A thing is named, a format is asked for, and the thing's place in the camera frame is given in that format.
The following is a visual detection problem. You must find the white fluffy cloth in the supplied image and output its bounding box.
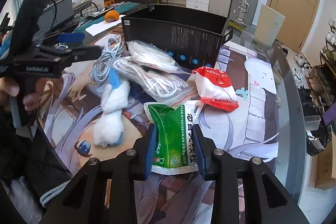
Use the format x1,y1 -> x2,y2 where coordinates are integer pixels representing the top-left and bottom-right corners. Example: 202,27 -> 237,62
5,177 -> 40,217

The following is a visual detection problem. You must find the light blue cable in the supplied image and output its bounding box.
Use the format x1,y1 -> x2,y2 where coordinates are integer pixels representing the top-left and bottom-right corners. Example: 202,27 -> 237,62
93,35 -> 127,84

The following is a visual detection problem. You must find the red white packet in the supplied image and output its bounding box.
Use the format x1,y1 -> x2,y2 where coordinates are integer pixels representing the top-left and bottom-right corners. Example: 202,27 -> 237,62
192,66 -> 240,112

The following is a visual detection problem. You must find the bag of round white shoelaces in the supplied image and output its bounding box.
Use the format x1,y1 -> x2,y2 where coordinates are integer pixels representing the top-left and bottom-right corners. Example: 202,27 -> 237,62
118,58 -> 200,107

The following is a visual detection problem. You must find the orange fruit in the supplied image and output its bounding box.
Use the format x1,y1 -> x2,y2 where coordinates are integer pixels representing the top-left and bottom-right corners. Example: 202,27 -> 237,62
104,10 -> 120,23

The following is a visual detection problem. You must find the white paper sheet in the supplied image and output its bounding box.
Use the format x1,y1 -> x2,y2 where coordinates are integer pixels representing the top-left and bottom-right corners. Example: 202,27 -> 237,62
86,20 -> 124,36

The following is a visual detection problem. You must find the person's left hand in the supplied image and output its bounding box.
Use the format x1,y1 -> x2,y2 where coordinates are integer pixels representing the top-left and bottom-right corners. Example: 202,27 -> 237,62
0,76 -> 51,108

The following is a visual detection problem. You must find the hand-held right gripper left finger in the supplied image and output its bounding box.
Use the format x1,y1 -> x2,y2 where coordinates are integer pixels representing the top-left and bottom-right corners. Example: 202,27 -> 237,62
39,123 -> 158,224

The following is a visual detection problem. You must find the purple bag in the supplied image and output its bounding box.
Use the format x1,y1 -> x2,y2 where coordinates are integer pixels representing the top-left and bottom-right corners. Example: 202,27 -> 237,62
322,106 -> 336,126

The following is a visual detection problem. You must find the white plush toy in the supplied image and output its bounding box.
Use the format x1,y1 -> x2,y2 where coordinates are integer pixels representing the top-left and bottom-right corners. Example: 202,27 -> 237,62
93,73 -> 132,148

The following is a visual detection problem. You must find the dark bag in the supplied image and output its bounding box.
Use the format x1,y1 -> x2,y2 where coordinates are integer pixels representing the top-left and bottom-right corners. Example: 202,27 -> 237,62
306,126 -> 333,157

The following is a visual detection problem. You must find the white cylindrical bin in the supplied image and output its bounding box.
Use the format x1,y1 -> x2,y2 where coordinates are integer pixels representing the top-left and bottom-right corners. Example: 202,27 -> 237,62
254,5 -> 286,52

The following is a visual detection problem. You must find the metal shoe rack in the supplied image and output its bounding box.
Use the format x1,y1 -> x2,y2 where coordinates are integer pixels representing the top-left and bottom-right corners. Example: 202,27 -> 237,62
302,18 -> 336,119

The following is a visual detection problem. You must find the printed desk mat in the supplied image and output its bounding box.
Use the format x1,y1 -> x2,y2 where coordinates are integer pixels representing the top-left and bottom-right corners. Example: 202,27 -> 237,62
37,30 -> 281,224

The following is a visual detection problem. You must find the black cable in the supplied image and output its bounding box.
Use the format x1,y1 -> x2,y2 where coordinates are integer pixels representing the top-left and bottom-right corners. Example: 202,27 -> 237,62
49,0 -> 58,33

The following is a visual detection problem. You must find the wooden shoe rack with shoes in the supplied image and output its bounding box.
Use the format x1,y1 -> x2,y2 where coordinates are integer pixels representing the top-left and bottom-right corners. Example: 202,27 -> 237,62
303,19 -> 336,117

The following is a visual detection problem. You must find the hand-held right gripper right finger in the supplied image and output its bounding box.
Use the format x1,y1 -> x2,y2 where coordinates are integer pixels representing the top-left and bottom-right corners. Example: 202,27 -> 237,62
194,131 -> 310,224

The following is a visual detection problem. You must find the person's left forearm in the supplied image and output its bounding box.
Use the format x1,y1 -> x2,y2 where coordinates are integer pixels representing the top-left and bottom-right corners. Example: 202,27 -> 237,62
0,106 -> 72,210

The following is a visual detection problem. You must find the grey plastic tray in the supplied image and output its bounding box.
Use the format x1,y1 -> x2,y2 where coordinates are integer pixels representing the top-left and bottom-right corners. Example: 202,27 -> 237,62
304,115 -> 321,130

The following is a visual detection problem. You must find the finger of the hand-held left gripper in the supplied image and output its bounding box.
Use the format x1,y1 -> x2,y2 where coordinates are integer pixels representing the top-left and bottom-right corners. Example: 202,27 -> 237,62
34,32 -> 85,47
37,45 -> 102,67

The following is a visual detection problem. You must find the black cardboard box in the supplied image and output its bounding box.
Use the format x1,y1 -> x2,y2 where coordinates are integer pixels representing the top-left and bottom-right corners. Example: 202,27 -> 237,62
121,4 -> 234,69

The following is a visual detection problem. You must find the black laptop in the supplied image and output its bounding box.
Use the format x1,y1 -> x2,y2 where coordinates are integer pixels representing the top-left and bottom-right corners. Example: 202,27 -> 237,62
34,0 -> 75,33

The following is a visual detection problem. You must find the silver suitcase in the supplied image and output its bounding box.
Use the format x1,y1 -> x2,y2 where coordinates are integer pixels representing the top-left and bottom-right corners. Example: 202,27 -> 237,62
228,0 -> 260,28

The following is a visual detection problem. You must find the green white packet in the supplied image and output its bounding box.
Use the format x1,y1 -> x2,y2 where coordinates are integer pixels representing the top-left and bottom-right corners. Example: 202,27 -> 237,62
143,99 -> 204,175

